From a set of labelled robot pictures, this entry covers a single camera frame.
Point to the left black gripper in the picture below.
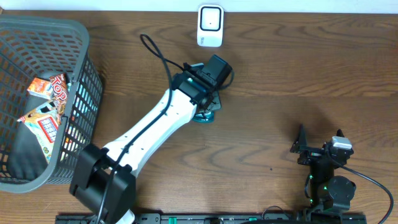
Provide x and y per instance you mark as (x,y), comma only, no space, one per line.
(215,99)

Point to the grey plastic shopping basket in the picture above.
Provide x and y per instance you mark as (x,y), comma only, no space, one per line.
(38,47)

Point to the red Top candy bar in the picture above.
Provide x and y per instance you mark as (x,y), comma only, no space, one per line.
(60,91)

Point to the blue glass bottle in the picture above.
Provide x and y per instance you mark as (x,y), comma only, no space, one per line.
(206,117)

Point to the white barcode scanner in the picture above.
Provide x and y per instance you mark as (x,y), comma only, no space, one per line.
(210,25)

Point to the orange small carton box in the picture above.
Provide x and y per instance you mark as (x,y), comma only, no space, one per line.
(41,88)

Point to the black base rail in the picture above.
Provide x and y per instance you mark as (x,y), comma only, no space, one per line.
(155,218)

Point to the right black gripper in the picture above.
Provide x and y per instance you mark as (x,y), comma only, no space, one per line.
(312,154)

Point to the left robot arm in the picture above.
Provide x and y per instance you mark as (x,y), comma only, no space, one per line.
(105,178)

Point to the orange noodle snack packet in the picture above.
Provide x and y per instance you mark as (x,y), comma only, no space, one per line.
(42,122)

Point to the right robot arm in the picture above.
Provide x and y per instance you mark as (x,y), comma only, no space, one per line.
(327,192)

